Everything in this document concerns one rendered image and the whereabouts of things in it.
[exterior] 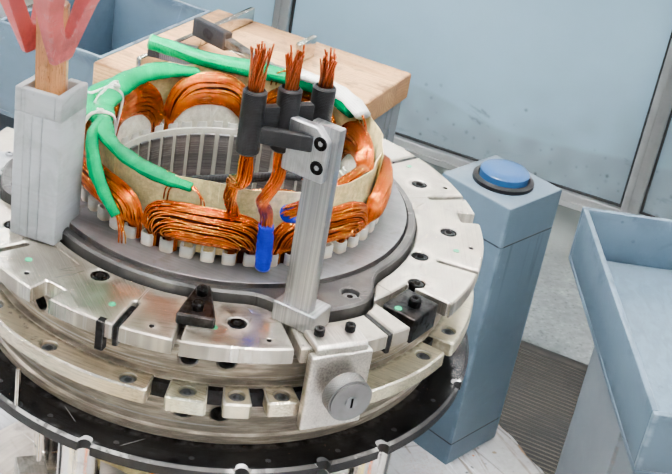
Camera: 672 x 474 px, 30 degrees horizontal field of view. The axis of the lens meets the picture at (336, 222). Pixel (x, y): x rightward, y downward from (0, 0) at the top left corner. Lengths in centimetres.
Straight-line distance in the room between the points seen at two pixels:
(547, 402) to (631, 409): 183
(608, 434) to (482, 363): 23
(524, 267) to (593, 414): 19
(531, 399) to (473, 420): 149
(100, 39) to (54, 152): 55
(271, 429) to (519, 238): 37
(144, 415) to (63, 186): 13
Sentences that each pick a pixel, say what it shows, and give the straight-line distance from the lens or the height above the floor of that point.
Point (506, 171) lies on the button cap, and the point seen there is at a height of 104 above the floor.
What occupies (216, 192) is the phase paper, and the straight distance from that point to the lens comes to 68.
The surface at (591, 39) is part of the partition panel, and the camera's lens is 305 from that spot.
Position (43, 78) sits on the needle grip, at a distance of 68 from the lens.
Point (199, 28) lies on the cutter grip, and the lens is 106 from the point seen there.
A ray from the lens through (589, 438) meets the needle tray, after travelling 89.
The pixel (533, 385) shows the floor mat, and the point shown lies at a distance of 263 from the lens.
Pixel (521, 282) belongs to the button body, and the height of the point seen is 95.
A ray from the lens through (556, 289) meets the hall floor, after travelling 302.
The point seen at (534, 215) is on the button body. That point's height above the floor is 102.
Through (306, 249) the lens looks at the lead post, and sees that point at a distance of 64.
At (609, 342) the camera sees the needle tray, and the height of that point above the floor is 104.
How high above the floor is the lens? 146
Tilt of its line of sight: 28 degrees down
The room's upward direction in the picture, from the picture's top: 10 degrees clockwise
